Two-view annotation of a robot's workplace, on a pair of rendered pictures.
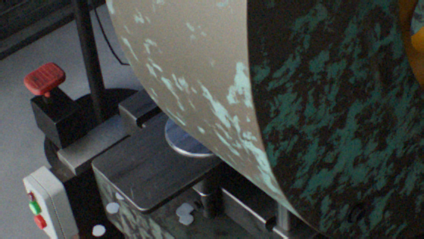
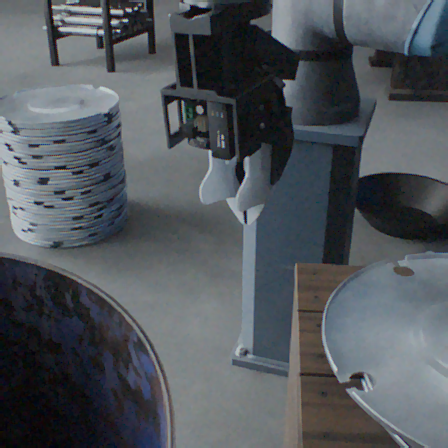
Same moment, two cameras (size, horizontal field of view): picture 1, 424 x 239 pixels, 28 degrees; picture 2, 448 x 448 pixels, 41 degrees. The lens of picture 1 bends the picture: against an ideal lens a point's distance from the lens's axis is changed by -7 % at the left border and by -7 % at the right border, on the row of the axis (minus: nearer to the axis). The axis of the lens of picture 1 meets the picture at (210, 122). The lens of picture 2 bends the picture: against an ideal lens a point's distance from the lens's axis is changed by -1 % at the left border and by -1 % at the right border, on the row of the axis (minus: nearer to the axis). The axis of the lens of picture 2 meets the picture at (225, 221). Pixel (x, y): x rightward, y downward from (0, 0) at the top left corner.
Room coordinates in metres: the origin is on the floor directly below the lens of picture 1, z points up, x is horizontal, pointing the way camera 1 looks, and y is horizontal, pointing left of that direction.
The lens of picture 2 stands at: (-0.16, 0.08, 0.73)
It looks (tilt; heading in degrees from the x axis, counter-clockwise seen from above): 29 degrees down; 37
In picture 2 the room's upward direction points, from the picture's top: straight up
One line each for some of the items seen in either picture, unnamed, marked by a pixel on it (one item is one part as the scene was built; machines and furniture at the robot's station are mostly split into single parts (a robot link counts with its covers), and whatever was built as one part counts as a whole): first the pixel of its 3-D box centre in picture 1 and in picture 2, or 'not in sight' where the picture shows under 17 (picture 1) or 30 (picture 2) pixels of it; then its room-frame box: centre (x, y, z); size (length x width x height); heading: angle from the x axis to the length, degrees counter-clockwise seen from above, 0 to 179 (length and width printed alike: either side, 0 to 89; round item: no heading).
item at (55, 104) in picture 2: not in sight; (56, 103); (0.67, 1.21, 0.31); 0.29 x 0.29 x 0.01
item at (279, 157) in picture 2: not in sight; (265, 137); (0.26, 0.36, 0.54); 0.05 x 0.02 x 0.09; 96
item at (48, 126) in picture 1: (64, 138); not in sight; (1.20, 0.27, 0.62); 0.10 x 0.06 x 0.20; 35
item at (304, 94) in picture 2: not in sight; (310, 75); (0.60, 0.51, 0.50); 0.15 x 0.15 x 0.10
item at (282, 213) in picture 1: (286, 200); not in sight; (0.86, -0.09, 0.75); 0.03 x 0.03 x 0.10; 35
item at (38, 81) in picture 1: (48, 91); not in sight; (1.22, 0.28, 0.72); 0.07 x 0.06 x 0.08; 125
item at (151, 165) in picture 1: (186, 173); not in sight; (0.98, 0.05, 0.72); 0.25 x 0.14 x 0.14; 125
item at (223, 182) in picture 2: not in sight; (220, 185); (0.23, 0.39, 0.50); 0.06 x 0.03 x 0.09; 6
